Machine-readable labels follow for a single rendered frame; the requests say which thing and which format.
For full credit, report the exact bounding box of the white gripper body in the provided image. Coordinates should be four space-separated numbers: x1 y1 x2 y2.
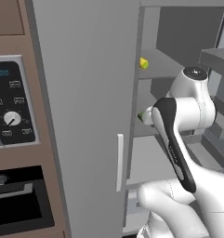
142 106 155 126

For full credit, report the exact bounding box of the green avocado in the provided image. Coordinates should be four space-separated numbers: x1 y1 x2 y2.
137 111 146 123

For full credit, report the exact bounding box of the yellow corn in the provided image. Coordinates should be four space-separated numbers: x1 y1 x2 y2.
139 57 150 70

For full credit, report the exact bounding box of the grey freezer compartment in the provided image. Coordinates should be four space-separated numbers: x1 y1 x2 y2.
122 0 224 238

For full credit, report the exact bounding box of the grey open freezer door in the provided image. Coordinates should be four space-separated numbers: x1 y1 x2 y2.
198 0 224 176

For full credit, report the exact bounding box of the grey fridge door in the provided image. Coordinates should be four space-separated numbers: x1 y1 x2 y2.
24 0 141 238

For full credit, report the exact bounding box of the white microwave knob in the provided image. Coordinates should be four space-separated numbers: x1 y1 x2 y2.
3 111 22 127

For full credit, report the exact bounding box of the brown cupboard door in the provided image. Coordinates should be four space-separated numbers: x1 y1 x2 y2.
0 0 26 36

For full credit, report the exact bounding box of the white fridge door handle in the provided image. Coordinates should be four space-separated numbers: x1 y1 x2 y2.
115 133 125 193

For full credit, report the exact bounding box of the grey oven handle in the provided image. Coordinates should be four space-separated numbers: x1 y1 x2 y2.
0 182 34 201

